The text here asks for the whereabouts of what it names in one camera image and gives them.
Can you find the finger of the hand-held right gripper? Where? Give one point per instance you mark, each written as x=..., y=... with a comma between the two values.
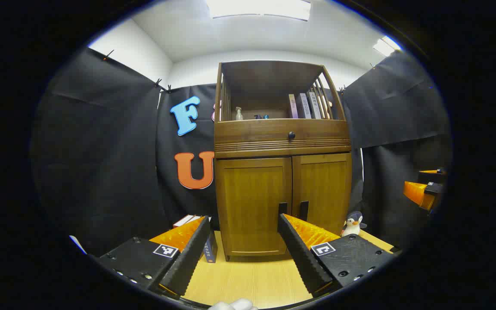
x=433, y=176
x=434, y=191

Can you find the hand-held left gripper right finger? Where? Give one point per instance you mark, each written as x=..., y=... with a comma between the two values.
x=302, y=258

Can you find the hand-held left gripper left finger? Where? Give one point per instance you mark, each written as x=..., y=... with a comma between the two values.
x=187, y=262

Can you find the wooden shoe cabinet door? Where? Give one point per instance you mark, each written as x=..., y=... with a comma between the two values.
x=323, y=185
x=248, y=202

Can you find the wooden double-door shoe cabinet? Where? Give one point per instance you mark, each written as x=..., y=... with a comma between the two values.
x=269, y=79

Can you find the dark blue book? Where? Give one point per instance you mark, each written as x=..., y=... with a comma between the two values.
x=210, y=252

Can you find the red and white book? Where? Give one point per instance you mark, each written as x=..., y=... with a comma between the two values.
x=185, y=221

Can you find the penguin plush toy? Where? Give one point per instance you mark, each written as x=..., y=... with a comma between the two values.
x=353, y=224

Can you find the wooden drawer with black knob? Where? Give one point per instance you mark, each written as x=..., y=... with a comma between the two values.
x=252, y=131

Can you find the small ceiling light panel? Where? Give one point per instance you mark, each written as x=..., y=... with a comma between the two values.
x=386, y=46

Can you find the small blue item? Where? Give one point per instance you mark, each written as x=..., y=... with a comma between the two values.
x=263, y=116

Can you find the small clear bottle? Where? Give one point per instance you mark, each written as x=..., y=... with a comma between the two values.
x=239, y=115

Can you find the large ceiling light panel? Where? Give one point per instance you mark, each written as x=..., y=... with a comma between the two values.
x=258, y=8

